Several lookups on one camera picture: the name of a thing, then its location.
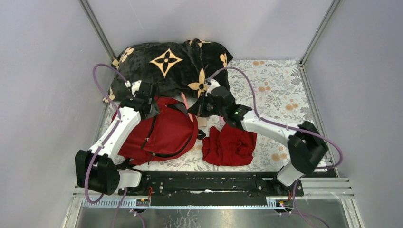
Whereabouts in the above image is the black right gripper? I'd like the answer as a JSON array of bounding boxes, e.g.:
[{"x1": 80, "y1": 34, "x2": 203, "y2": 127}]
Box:
[{"x1": 188, "y1": 92, "x2": 226, "y2": 118}]

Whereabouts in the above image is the red student backpack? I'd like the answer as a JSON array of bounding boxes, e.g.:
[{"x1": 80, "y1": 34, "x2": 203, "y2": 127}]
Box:
[{"x1": 118, "y1": 97, "x2": 199, "y2": 165}]

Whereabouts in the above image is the black floral plush blanket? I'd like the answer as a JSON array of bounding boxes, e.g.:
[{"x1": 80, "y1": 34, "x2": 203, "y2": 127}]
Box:
[{"x1": 103, "y1": 38, "x2": 233, "y2": 103}]

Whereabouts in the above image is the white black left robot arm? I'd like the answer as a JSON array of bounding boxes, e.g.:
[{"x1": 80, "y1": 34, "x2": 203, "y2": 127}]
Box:
[{"x1": 75, "y1": 81, "x2": 159, "y2": 195}]

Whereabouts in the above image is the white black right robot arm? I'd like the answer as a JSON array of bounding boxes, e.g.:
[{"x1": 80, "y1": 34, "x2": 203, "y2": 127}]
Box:
[{"x1": 187, "y1": 80, "x2": 328, "y2": 196}]

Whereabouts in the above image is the tan notebook under backpack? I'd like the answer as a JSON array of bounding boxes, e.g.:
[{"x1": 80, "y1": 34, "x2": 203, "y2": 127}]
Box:
[{"x1": 196, "y1": 117, "x2": 208, "y2": 128}]

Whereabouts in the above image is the red cloth garment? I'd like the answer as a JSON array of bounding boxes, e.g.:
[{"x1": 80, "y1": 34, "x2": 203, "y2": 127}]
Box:
[{"x1": 201, "y1": 124, "x2": 257, "y2": 167}]

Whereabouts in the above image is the floral patterned table mat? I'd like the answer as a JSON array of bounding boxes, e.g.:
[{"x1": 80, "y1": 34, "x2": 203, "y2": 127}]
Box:
[{"x1": 91, "y1": 59, "x2": 328, "y2": 172}]

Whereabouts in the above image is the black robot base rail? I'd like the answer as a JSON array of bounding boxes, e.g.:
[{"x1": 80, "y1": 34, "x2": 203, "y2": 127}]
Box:
[{"x1": 127, "y1": 171, "x2": 304, "y2": 207}]

